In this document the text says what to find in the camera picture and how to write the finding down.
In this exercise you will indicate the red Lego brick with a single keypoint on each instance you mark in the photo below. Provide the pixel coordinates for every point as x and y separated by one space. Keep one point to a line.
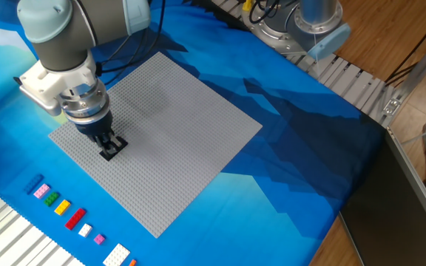
75 218

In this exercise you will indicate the large grey Lego baseplate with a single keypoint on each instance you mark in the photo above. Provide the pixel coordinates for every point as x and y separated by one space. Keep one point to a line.
183 147

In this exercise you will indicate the blue Lego brick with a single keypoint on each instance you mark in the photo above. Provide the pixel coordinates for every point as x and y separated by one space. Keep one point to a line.
33 184

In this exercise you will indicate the yellow Lego brick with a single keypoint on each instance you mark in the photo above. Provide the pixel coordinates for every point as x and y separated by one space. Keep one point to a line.
62 207

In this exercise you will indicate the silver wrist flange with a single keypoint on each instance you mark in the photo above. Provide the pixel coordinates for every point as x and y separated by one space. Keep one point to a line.
85 103

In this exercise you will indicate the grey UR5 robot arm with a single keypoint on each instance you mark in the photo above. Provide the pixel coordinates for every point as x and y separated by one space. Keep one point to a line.
61 44

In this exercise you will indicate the dark panel with metal frame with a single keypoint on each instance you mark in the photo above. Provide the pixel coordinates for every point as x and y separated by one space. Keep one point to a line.
387 214

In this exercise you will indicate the orange Lego brick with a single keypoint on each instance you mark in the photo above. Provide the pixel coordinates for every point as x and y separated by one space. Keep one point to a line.
132 262

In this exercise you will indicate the large white Lego plate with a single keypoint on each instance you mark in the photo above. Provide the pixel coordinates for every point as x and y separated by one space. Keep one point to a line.
116 255

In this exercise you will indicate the pink Lego brick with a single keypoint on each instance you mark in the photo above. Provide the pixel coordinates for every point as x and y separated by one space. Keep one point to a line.
41 191

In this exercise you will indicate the blue mountain print cloth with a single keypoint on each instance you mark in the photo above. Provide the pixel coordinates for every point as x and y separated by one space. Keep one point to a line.
253 207

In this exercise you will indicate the green Lego brick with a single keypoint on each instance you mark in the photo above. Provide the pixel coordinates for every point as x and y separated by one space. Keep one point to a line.
51 198

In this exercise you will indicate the small magenta Lego brick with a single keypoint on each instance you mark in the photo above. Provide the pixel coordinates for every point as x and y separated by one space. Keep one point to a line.
99 239

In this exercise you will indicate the small yellow object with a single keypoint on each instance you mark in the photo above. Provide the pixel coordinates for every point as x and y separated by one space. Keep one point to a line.
247 5

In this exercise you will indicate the black Lego plate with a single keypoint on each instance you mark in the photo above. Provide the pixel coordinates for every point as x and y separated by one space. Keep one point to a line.
107 157

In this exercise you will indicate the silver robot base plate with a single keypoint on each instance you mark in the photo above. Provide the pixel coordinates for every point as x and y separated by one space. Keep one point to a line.
272 38

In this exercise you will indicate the aluminium beam with corner bracket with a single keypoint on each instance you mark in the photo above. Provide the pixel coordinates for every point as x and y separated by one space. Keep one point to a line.
416 74

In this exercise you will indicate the small white Lego brick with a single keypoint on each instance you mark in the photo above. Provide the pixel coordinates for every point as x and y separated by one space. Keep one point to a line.
85 230

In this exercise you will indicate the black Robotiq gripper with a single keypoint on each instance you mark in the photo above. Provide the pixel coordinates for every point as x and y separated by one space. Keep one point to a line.
94 125

